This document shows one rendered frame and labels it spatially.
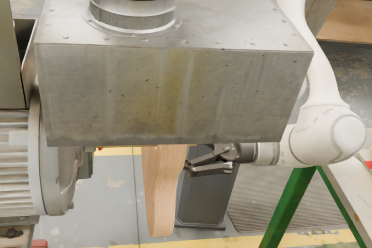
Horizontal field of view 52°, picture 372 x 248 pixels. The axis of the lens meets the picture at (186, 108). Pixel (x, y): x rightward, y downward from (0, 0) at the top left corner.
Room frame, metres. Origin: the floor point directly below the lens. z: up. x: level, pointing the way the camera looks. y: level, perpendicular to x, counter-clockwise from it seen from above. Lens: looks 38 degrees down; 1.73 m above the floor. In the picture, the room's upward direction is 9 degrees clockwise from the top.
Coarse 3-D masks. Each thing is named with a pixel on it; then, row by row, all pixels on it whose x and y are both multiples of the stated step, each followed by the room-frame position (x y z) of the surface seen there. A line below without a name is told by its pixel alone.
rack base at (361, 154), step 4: (360, 152) 0.91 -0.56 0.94; (364, 152) 0.92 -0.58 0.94; (368, 152) 0.92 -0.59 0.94; (360, 156) 0.90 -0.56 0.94; (364, 156) 0.90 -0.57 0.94; (368, 156) 0.90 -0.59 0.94; (364, 160) 0.88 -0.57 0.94; (368, 160) 0.88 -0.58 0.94; (364, 164) 0.87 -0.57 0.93; (368, 168) 0.85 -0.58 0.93
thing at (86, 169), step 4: (88, 152) 0.65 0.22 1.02; (92, 152) 0.70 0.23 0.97; (84, 156) 0.65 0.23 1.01; (88, 156) 0.65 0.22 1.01; (92, 156) 0.70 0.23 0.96; (84, 160) 0.65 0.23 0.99; (88, 160) 0.65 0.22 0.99; (92, 160) 0.69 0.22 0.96; (84, 164) 0.65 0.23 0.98; (88, 164) 0.65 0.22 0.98; (92, 164) 0.68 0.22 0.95; (80, 168) 0.65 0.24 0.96; (84, 168) 0.65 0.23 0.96; (88, 168) 0.65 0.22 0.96; (92, 168) 0.68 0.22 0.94; (80, 172) 0.65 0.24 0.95; (84, 172) 0.65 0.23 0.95; (88, 172) 0.65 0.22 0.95; (92, 172) 0.67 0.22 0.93; (80, 176) 0.65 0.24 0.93; (84, 176) 0.65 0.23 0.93; (88, 176) 0.65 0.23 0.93
